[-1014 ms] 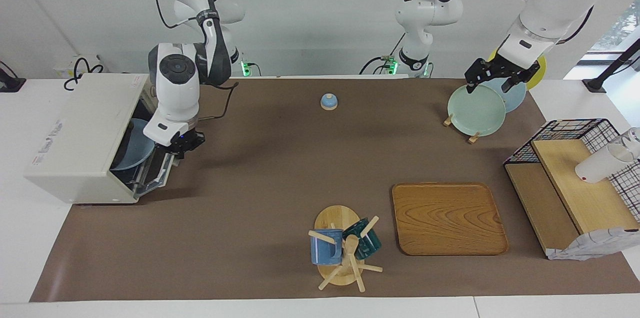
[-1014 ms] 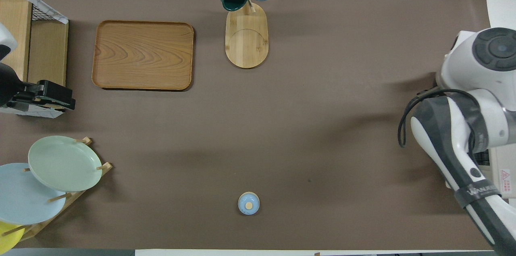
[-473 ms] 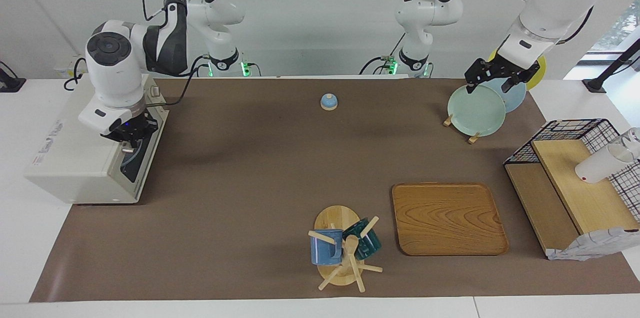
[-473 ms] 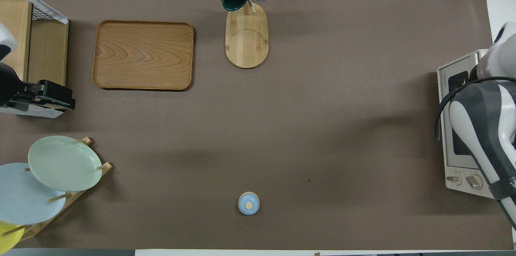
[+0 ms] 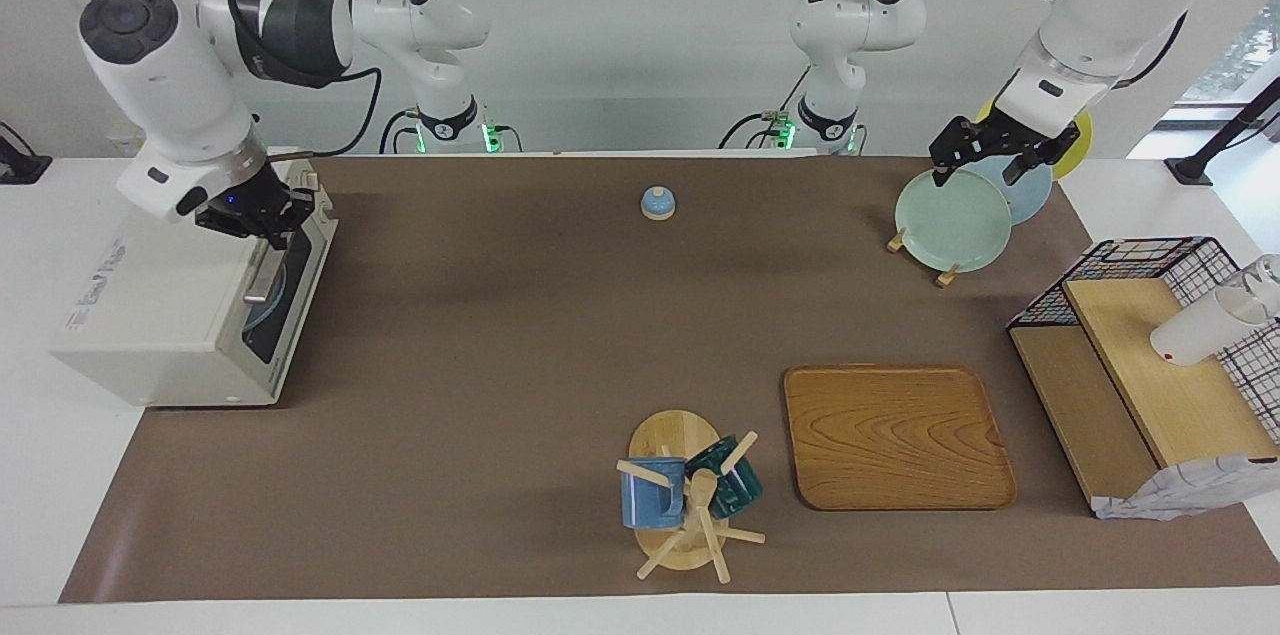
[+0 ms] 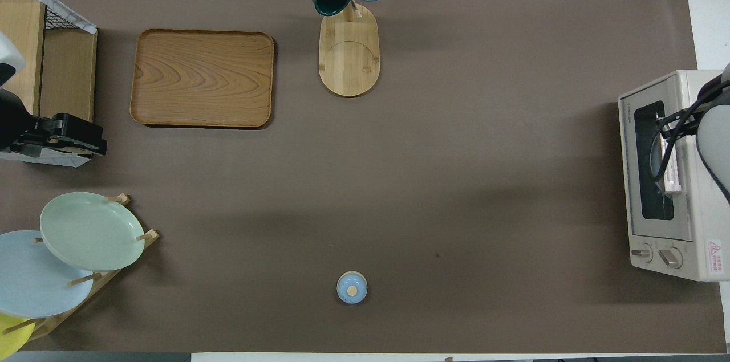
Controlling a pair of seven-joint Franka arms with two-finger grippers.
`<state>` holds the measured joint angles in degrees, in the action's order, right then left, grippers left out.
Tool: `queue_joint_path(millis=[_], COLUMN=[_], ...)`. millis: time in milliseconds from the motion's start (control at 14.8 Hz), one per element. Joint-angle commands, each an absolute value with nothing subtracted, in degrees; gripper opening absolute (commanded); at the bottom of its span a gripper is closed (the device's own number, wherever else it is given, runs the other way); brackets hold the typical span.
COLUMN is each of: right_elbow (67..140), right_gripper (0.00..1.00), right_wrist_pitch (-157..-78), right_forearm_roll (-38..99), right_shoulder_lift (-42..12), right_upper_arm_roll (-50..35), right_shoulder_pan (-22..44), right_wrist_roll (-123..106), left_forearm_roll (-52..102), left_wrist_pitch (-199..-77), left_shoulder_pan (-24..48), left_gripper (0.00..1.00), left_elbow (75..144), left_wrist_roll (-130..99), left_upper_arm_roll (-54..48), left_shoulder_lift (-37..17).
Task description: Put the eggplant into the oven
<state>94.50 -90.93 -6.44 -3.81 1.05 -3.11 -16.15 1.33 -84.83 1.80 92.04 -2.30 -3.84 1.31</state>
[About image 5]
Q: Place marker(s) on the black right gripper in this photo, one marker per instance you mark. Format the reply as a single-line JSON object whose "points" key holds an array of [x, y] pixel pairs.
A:
{"points": [[245, 200]]}

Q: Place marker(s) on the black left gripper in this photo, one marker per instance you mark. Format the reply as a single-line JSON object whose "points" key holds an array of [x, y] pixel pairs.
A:
{"points": [[1000, 140]]}

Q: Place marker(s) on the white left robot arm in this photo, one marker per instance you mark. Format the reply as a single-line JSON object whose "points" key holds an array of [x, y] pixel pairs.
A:
{"points": [[1100, 15]]}

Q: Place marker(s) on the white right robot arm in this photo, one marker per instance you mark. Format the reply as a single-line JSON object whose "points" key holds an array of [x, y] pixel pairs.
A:
{"points": [[160, 65]]}

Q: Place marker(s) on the white toaster oven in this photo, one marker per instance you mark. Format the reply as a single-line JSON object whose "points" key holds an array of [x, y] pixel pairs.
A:
{"points": [[150, 315]]}

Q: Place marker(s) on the light blue racked plate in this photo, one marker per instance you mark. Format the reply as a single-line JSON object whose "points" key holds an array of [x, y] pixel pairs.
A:
{"points": [[1030, 203]]}

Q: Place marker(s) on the pale green racked plate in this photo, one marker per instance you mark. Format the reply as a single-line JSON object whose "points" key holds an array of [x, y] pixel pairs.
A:
{"points": [[950, 225]]}

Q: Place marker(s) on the yellow racked plate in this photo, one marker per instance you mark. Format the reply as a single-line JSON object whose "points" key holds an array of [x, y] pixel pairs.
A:
{"points": [[1075, 150]]}

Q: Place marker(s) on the wooden plate rack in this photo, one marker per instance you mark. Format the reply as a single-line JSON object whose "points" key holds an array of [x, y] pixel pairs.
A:
{"points": [[895, 241]]}

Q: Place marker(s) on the black clamp stand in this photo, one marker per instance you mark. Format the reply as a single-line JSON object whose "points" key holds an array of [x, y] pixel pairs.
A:
{"points": [[1190, 170]]}

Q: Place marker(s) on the brown table mat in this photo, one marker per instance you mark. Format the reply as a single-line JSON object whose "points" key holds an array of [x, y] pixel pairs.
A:
{"points": [[450, 415]]}

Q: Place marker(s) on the white plastic cup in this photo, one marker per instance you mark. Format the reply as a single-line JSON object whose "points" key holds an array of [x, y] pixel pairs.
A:
{"points": [[1195, 330]]}

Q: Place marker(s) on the wooden serving tray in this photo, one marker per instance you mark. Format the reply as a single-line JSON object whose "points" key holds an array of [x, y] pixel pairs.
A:
{"points": [[900, 440]]}

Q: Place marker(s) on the clear glass cup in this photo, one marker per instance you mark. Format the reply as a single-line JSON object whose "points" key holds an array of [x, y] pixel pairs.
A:
{"points": [[1268, 275]]}

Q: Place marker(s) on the grey patterned cloth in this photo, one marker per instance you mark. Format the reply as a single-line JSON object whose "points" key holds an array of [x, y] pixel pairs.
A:
{"points": [[1180, 493]]}

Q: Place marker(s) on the dark green ceramic mug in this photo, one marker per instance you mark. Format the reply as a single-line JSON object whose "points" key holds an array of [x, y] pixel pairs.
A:
{"points": [[740, 492]]}

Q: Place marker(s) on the wooden mug tree stand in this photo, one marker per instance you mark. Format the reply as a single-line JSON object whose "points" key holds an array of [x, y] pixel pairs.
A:
{"points": [[672, 435]]}

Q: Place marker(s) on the blue ceramic mug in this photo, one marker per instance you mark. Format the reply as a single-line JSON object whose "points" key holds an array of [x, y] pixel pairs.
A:
{"points": [[648, 503]]}

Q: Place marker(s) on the window with grey frame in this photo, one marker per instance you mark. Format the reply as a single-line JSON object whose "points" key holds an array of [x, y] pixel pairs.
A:
{"points": [[1235, 55]]}

